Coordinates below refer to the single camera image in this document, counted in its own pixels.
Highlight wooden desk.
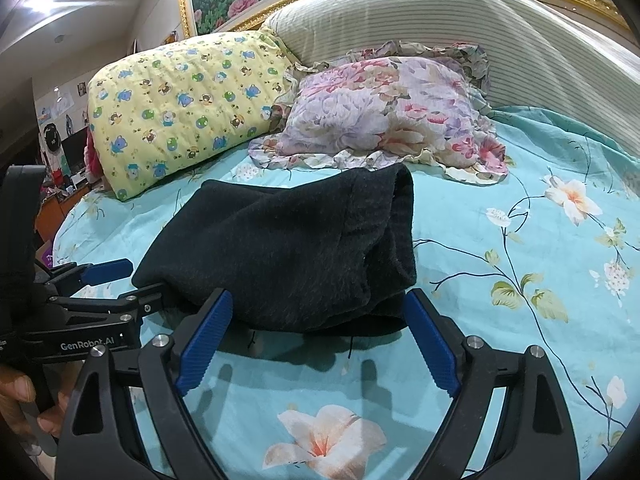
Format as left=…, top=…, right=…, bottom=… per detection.
left=36, top=187, right=93, bottom=243

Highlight dark knit pants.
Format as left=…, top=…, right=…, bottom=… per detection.
left=131, top=165, right=417, bottom=336

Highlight dark monitor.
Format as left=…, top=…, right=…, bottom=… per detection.
left=61, top=131, right=92, bottom=173

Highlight paper wall drawings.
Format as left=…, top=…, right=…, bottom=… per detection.
left=36, top=80, right=90, bottom=128

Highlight yellow cartoon print pillow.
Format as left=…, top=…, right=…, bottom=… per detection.
left=86, top=30, right=301, bottom=202

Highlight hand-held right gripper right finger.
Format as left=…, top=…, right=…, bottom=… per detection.
left=402, top=287, right=578, bottom=480

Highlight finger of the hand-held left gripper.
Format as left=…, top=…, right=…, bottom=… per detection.
left=47, top=258, right=132, bottom=301
left=50, top=282, right=173, bottom=321

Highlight white padded gold-trimmed headboard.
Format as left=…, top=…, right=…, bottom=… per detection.
left=220, top=0, right=640, bottom=161

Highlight pink floral ruffled pillow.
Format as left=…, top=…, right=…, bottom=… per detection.
left=248, top=42, right=510, bottom=186

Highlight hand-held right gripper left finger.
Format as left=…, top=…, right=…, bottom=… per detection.
left=54, top=287, right=235, bottom=480

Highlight person's left hand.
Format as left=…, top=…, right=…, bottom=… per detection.
left=0, top=364, right=68, bottom=438

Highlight pink cloth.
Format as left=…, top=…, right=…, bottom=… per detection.
left=84, top=129, right=105, bottom=183

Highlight teal floral bed sheet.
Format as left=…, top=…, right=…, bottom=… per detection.
left=52, top=105, right=640, bottom=480

